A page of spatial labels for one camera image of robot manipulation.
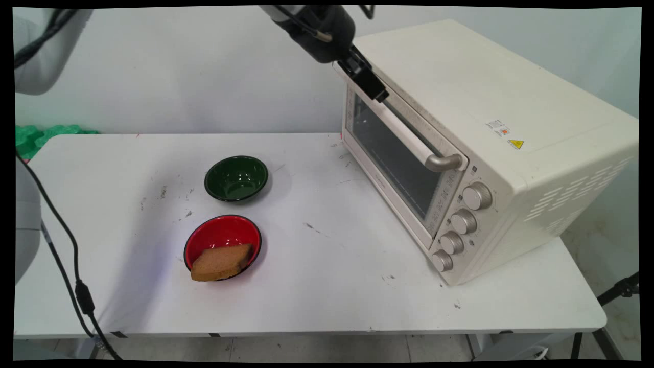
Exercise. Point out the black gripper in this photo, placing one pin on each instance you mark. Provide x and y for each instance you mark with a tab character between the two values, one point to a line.
327	36

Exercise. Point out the brown bread slice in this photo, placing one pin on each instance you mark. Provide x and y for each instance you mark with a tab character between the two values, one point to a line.
219	264

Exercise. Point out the large silver oven knob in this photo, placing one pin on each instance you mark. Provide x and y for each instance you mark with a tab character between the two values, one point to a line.
477	196

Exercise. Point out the black tripod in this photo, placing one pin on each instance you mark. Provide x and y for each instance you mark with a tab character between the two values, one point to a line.
618	290

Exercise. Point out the green plastic object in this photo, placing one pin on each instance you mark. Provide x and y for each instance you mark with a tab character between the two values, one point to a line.
36	137

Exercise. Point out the red bowl black rim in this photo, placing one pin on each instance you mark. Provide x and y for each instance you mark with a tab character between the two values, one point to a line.
219	232

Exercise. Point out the cream toaster oven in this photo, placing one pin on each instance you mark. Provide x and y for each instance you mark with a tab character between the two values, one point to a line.
511	92

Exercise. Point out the yellow warning sticker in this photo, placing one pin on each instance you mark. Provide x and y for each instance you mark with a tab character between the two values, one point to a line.
515	144

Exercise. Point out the dark green bowl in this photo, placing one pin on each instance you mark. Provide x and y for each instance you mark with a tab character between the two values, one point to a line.
236	179

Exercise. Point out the white label sticker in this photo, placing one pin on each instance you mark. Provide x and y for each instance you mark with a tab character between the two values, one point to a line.
498	127

